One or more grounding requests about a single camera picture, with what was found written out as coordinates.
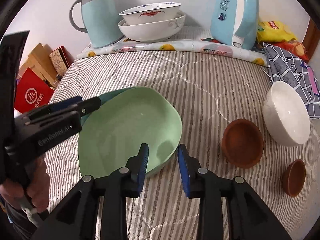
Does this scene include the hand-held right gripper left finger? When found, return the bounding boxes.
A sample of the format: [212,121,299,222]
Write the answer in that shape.
[31,143,150,240]

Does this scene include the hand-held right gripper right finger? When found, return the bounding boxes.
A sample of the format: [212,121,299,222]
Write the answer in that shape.
[177,144,293,240]

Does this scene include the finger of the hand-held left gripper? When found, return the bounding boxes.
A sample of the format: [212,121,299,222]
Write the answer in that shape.
[75,96,102,117]
[47,96,83,111]

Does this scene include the teal plate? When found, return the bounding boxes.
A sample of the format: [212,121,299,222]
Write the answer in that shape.
[79,90,130,131]

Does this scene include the light green plate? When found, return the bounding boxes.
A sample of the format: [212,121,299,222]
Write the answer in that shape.
[77,87,183,179]

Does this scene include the person's left hand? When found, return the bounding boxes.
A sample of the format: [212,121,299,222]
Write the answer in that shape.
[0,158,51,214]

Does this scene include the red paper bag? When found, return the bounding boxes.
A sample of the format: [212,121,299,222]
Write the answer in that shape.
[14,67,55,113]

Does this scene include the brown patterned box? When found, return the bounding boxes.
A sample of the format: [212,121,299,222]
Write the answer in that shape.
[49,45,75,81]

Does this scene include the plain cardboard box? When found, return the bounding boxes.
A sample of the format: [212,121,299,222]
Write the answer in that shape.
[19,43,58,88]

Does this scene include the large brown wooden bowl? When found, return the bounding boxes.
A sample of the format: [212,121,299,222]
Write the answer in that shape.
[222,119,265,169]

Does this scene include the grey striped quilt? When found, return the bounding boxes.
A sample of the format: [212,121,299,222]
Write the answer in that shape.
[37,50,320,240]

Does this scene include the light blue thermos jug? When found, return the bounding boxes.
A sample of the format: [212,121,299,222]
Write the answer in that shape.
[69,0,125,49]

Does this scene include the large white bowl grey print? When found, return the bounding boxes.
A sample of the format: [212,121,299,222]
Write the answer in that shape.
[117,11,186,43]

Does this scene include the fruit print table mat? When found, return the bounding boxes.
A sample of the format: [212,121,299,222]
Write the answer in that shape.
[76,26,268,67]

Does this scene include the white bowl with red print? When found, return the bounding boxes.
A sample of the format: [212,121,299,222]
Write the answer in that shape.
[118,2,182,26]

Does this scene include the small brown wooden bowl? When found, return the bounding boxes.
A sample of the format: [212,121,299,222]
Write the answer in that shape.
[282,159,307,197]

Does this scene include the plain white bowl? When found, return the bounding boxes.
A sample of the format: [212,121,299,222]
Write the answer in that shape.
[263,81,311,145]

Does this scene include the blue checked cloth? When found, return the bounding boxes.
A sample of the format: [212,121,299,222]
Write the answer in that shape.
[262,42,320,118]

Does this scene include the pink paper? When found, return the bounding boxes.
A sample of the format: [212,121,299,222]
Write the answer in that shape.
[306,66,319,93]

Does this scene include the light blue electric kettle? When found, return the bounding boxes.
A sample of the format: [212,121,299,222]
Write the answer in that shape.
[210,0,260,50]

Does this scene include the yellow chips bag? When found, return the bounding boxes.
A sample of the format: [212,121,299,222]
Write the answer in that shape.
[257,20,298,43]

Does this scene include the red orange snack bag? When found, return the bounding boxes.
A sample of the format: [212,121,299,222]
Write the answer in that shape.
[282,39,311,61]

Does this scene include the brown wooden door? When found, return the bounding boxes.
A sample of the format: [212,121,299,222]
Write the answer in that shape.
[302,17,320,63]

